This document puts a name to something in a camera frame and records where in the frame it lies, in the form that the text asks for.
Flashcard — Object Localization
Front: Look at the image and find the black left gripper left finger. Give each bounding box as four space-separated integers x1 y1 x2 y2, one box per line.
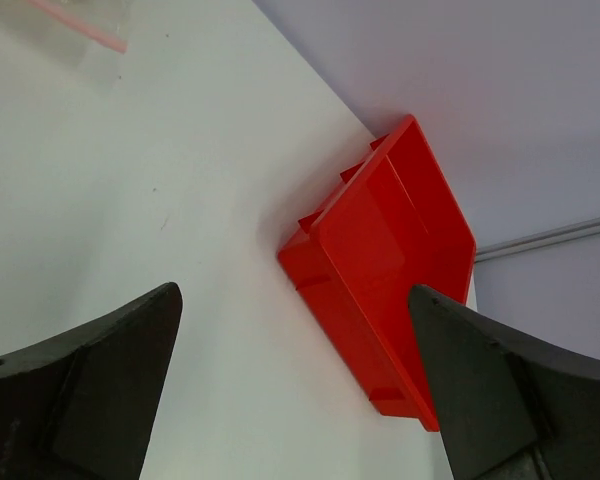
0 282 183 479

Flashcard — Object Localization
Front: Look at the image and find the aluminium frame post right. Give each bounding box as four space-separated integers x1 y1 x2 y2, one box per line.
475 217 600 263

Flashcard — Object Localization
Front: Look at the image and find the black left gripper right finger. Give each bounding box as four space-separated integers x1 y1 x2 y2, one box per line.
408 285 600 479

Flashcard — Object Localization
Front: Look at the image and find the clear zip top bag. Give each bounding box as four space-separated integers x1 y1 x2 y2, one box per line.
0 1 133 90

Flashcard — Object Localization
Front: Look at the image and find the red plastic tray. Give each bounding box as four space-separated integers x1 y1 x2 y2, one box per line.
277 116 476 432

